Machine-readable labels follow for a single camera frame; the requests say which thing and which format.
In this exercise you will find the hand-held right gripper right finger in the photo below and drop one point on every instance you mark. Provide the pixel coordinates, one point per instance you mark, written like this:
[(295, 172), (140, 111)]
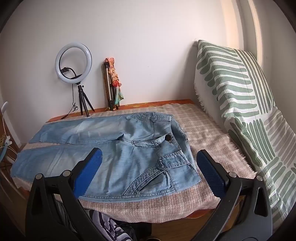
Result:
[(211, 171)]

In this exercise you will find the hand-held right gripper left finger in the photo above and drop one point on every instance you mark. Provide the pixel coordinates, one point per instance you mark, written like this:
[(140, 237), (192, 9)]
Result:
[(90, 171)]

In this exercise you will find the light blue denim pants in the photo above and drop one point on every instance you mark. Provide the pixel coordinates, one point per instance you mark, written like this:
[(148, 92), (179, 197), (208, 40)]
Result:
[(129, 160)]

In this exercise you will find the beige checked blanket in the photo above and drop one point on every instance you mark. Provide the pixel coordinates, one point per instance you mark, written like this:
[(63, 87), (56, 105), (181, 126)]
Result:
[(208, 139)]

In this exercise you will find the zebra striped cloth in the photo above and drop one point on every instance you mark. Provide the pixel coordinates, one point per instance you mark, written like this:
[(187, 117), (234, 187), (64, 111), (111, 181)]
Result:
[(104, 222)]

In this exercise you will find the black mini tripod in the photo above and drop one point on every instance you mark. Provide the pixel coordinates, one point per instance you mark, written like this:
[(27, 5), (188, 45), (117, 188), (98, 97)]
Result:
[(80, 92)]

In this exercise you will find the orange bed sheet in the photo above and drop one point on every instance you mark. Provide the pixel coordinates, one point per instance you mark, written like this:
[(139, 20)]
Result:
[(138, 104)]

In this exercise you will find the folded black tripod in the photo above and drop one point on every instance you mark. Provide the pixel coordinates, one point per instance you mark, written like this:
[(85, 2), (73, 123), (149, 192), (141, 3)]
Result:
[(108, 85)]

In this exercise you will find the floral scarf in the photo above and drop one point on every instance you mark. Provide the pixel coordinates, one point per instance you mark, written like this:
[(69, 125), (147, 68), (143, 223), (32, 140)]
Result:
[(115, 78)]

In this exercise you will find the white green striped throw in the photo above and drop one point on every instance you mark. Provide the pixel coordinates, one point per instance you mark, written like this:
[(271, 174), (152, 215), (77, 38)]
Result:
[(231, 76)]

